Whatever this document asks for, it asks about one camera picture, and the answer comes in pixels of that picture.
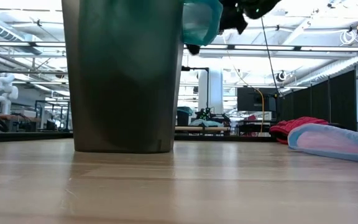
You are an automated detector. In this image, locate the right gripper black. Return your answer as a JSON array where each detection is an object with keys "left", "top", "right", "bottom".
[{"left": 186, "top": 0, "right": 282, "bottom": 56}]

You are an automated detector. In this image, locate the silver ventilation duct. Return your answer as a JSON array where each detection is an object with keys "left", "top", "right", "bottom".
[{"left": 0, "top": 14, "right": 45, "bottom": 56}]

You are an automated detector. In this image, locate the black bin teal liner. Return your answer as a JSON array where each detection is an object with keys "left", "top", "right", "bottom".
[{"left": 177, "top": 106, "right": 195, "bottom": 127}]

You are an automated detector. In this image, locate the wooden top workbench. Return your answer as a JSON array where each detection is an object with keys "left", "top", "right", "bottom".
[{"left": 175, "top": 125, "right": 230, "bottom": 132}]

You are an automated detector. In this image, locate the red black work glove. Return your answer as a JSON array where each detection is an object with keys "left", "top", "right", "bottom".
[{"left": 268, "top": 116, "right": 329, "bottom": 145}]

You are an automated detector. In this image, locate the green plastic trash bag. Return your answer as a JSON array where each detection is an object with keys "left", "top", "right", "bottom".
[{"left": 181, "top": 0, "right": 224, "bottom": 47}]

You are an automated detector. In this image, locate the black room divider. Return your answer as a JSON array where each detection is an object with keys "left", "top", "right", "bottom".
[{"left": 277, "top": 70, "right": 357, "bottom": 132}]

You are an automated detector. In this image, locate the yellow cable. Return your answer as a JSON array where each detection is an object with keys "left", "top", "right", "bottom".
[{"left": 237, "top": 72, "right": 265, "bottom": 134}]

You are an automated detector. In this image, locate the black display screen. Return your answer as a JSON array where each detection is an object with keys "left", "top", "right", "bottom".
[{"left": 236, "top": 86, "right": 278, "bottom": 112}]

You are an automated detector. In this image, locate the dark grey waste bin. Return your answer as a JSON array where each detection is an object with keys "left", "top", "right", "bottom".
[{"left": 61, "top": 0, "right": 185, "bottom": 154}]

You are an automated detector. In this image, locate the white square pillar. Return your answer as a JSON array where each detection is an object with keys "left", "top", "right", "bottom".
[{"left": 198, "top": 68, "right": 225, "bottom": 114}]

